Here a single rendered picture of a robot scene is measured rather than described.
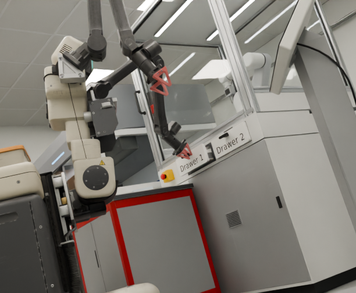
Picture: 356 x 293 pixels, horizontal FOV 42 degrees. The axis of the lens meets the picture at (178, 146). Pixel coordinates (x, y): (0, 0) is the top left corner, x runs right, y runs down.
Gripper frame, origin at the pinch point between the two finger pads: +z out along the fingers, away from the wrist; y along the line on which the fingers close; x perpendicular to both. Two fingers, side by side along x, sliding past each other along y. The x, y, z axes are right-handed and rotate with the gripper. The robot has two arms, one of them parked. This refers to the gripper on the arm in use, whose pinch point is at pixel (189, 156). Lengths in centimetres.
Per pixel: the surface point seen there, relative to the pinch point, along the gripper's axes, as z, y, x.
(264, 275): 61, -45, -21
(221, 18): -40, 47, -50
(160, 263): 20, -58, 15
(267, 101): 5, 21, -52
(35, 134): -81, 180, 422
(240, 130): 4.5, 4.2, -39.5
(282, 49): -26, -21, -110
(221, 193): 25.1, -11.9, -7.5
